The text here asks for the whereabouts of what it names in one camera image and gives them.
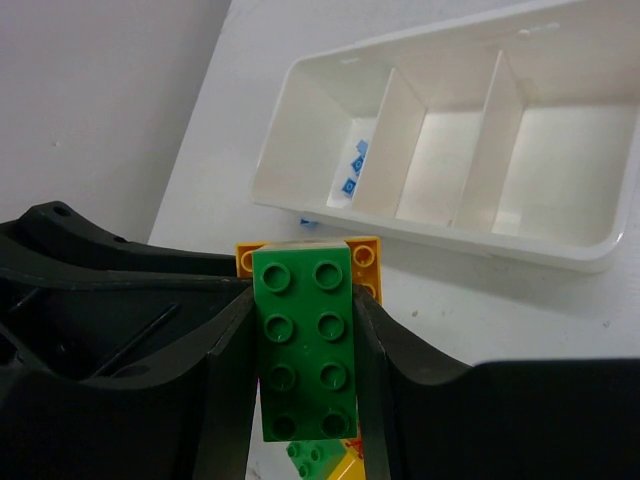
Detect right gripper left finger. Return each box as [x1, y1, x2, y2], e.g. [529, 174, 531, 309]
[1, 290, 257, 479]

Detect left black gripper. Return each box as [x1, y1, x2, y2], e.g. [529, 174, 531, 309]
[1, 201, 250, 380]

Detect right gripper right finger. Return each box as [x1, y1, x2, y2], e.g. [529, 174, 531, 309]
[353, 286, 639, 479]

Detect green yellow lego stack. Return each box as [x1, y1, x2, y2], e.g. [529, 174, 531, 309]
[286, 437, 366, 480]

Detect green orange lego piece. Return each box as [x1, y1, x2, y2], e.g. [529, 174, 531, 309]
[252, 241, 358, 442]

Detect orange lego brick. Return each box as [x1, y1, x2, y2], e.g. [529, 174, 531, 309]
[235, 236, 383, 304]

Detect small blue lego brick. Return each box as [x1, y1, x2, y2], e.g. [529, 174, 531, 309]
[350, 156, 365, 177]

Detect light blue lego brick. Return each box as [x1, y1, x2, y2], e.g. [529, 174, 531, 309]
[356, 140, 368, 158]

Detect white three-compartment container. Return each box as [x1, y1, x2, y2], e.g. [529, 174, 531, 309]
[250, 1, 639, 272]

